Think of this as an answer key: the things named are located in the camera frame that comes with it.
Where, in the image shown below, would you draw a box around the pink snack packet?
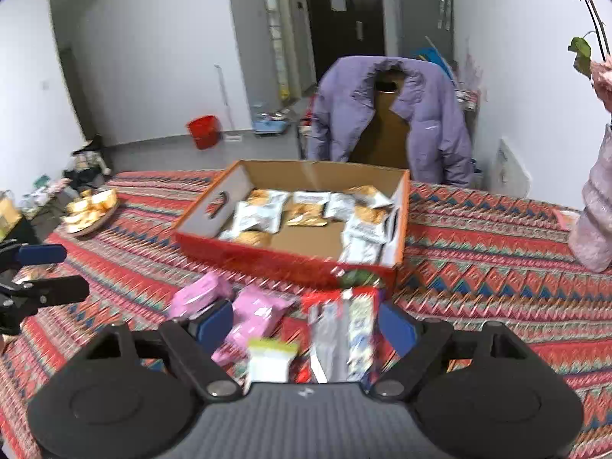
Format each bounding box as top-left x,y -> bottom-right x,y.
212,285 -> 293,367
166,272 -> 234,319

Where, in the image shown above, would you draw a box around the red silver snack bag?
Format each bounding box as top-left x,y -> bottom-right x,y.
302,287 -> 380,387

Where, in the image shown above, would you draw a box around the green white snack packet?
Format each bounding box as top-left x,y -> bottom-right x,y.
247,338 -> 299,384

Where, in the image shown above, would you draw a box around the plate of yellow snacks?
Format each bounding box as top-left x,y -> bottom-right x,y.
62,189 -> 120,237

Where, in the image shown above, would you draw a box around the black bag on floor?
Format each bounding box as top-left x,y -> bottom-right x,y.
63,135 -> 112,192

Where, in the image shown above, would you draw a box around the colourful patterned tablecloth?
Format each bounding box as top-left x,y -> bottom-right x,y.
1,170 -> 611,458

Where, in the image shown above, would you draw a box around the red cardboard box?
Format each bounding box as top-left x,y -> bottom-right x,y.
173,160 -> 410,293

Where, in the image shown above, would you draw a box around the brown wooden chair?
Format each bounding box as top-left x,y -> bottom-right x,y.
348,70 -> 410,169

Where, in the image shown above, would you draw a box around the purple puffer jacket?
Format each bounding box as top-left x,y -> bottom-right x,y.
307,56 -> 473,187

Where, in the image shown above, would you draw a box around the red plastic bucket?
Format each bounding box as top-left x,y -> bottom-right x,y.
187,115 -> 221,150

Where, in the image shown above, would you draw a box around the pink textured vase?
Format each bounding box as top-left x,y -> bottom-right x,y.
568,123 -> 612,272

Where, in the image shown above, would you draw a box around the blue tray with dishes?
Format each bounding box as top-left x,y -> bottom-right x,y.
251,103 -> 290,136

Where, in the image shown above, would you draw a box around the dark entrance door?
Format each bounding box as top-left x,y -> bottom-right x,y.
307,0 -> 386,79

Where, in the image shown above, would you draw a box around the dried pink flowers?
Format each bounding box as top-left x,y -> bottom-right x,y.
540,0 -> 612,102

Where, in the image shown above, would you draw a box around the grey cabinet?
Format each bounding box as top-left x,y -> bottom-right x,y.
397,0 -> 454,61

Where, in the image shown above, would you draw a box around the mop with white handle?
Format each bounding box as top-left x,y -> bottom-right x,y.
215,64 -> 243,143

